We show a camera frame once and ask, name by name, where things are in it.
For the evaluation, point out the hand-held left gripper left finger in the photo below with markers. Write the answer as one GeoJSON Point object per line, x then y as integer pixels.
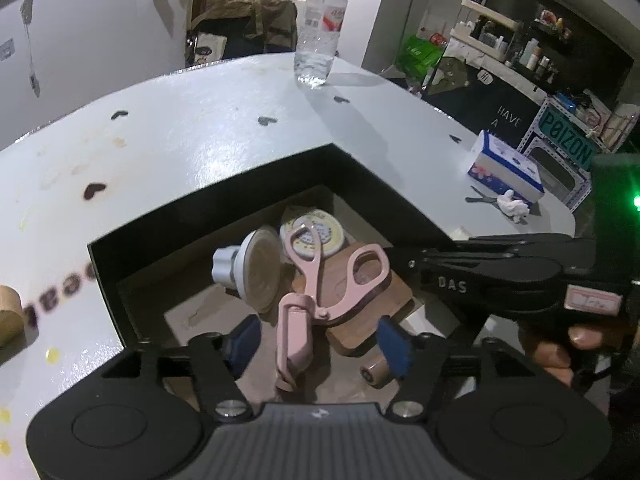
{"type": "Point", "coordinates": [242, 345]}

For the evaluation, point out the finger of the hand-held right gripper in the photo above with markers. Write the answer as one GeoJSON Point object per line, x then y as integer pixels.
{"type": "Point", "coordinates": [490, 280]}
{"type": "Point", "coordinates": [530, 245]}

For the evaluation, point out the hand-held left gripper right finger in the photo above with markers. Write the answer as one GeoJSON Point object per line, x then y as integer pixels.
{"type": "Point", "coordinates": [395, 347]}

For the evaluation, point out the small wooden cylinder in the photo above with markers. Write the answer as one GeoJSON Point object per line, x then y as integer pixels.
{"type": "Point", "coordinates": [375, 372]}

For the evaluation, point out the square wooden coaster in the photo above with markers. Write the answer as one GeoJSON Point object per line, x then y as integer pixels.
{"type": "Point", "coordinates": [370, 325]}

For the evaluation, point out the clear suction cup knob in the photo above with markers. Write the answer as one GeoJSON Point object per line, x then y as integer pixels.
{"type": "Point", "coordinates": [255, 270]}

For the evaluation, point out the pink scissors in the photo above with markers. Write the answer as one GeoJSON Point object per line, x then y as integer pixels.
{"type": "Point", "coordinates": [320, 280]}

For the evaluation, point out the round yellow tape measure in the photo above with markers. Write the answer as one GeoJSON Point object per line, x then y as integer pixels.
{"type": "Point", "coordinates": [327, 230]}

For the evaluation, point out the black storage box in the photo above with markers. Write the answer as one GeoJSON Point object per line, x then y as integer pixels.
{"type": "Point", "coordinates": [150, 240]}

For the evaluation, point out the person's right hand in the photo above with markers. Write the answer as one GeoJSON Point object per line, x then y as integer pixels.
{"type": "Point", "coordinates": [560, 350]}

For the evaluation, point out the crumpled white tissue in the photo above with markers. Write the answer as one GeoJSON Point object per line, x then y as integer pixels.
{"type": "Point", "coordinates": [512, 206]}

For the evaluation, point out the small dark scissors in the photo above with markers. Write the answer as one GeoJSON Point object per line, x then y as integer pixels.
{"type": "Point", "coordinates": [480, 197]}

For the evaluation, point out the blue tissue box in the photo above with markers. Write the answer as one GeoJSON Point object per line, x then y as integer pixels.
{"type": "Point", "coordinates": [505, 165]}

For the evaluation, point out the green sign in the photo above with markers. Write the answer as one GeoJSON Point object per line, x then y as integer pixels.
{"type": "Point", "coordinates": [565, 137]}

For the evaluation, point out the black chalkboard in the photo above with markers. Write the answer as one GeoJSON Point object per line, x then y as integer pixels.
{"type": "Point", "coordinates": [490, 100]}

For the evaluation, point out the shelf with bottles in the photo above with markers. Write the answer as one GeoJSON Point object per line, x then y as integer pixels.
{"type": "Point", "coordinates": [510, 35]}

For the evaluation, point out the green bag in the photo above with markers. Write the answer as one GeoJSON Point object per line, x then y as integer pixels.
{"type": "Point", "coordinates": [420, 55]}

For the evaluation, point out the tan wooden block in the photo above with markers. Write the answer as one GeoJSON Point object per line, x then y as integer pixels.
{"type": "Point", "coordinates": [10, 317]}

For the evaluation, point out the clear plastic water bottle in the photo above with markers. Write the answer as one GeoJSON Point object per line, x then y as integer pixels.
{"type": "Point", "coordinates": [320, 30]}

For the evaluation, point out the covered chair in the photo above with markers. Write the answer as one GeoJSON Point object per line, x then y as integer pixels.
{"type": "Point", "coordinates": [245, 25]}

